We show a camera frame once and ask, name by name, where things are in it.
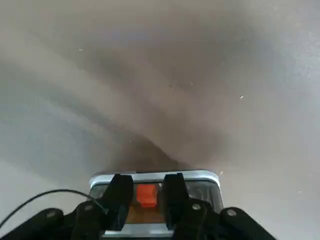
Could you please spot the white three-layer storage box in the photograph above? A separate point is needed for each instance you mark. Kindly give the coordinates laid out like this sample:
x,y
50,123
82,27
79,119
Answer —
x,y
140,229

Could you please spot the smoky clear drawer orange knob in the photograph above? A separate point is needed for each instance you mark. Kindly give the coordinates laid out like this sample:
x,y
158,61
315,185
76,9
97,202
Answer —
x,y
147,195

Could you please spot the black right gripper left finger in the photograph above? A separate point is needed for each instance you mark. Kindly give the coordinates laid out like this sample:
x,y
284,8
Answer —
x,y
117,200

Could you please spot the tan glossy sausage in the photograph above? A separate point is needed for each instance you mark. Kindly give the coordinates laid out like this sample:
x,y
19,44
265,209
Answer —
x,y
147,215

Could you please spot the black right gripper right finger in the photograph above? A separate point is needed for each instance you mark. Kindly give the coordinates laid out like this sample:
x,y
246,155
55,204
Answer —
x,y
177,200

